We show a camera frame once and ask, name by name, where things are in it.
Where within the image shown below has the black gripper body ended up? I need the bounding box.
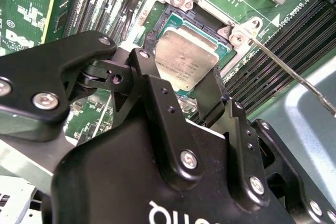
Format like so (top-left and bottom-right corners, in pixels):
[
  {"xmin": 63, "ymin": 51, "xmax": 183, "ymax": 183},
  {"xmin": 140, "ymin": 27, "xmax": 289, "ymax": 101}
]
[{"xmin": 51, "ymin": 118, "xmax": 316, "ymax": 224}]

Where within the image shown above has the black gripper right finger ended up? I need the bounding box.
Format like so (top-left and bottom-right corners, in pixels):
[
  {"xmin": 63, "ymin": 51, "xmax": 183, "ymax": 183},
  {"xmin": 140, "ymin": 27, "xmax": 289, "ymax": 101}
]
[{"xmin": 195, "ymin": 66, "xmax": 336, "ymax": 224}]

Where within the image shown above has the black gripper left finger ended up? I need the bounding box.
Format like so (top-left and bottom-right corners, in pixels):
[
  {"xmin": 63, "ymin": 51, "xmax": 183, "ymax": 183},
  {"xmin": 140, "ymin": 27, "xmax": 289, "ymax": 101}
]
[{"xmin": 0, "ymin": 30, "xmax": 204, "ymax": 190}]

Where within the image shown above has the wire locking lever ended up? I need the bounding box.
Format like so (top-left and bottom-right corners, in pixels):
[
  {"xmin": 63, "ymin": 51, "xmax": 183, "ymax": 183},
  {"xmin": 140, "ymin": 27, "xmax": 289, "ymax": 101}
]
[{"xmin": 248, "ymin": 37, "xmax": 336, "ymax": 117}]

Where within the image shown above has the silver CPU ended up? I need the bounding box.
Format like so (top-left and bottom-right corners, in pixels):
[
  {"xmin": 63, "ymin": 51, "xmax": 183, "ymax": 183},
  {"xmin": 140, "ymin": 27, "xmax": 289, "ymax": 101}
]
[{"xmin": 153, "ymin": 14, "xmax": 233, "ymax": 99}]

